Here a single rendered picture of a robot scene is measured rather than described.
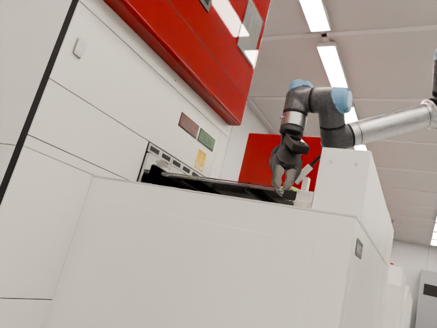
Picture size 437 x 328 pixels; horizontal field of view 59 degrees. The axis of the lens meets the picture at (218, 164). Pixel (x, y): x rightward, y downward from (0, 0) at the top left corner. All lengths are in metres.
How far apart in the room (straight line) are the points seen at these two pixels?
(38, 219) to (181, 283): 0.35
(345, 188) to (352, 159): 0.06
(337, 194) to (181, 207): 0.32
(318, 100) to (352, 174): 0.42
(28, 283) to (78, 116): 0.38
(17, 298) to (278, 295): 0.55
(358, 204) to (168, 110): 0.68
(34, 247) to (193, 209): 0.36
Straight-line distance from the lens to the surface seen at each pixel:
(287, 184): 1.11
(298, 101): 1.18
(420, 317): 13.43
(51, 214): 0.94
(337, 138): 1.19
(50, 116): 0.91
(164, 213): 0.84
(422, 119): 1.32
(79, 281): 0.95
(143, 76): 1.13
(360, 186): 0.77
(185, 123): 1.29
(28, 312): 0.98
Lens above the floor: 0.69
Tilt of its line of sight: 14 degrees up
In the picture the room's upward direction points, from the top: 14 degrees clockwise
